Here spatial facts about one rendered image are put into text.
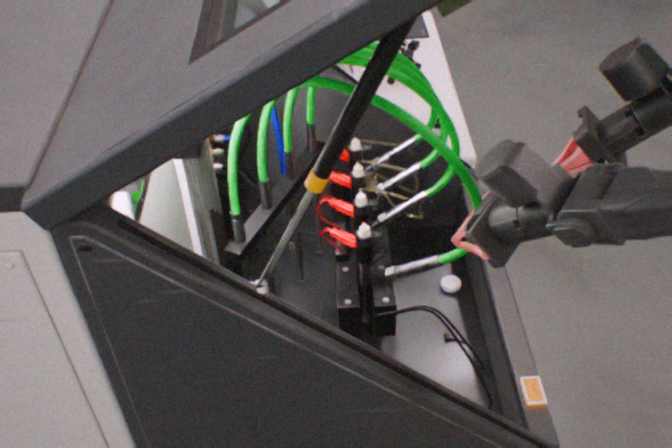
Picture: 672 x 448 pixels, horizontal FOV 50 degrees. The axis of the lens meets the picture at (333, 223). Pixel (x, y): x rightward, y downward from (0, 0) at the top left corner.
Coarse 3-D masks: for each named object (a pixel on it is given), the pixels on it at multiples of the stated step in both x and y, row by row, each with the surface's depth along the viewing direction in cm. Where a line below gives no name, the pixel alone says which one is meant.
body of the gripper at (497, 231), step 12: (492, 204) 92; (504, 204) 90; (480, 216) 91; (492, 216) 91; (504, 216) 88; (516, 216) 87; (480, 228) 91; (492, 228) 91; (504, 228) 89; (516, 228) 87; (480, 240) 90; (492, 240) 91; (504, 240) 90; (516, 240) 89; (528, 240) 89; (492, 252) 91; (504, 252) 92; (492, 264) 92; (504, 264) 91
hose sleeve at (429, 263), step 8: (432, 256) 104; (400, 264) 108; (408, 264) 107; (416, 264) 106; (424, 264) 105; (432, 264) 104; (440, 264) 104; (400, 272) 107; (408, 272) 107; (416, 272) 106
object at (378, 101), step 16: (320, 80) 91; (336, 80) 91; (400, 112) 90; (240, 128) 101; (416, 128) 90; (432, 144) 91; (448, 160) 91; (464, 176) 92; (240, 208) 113; (448, 256) 102
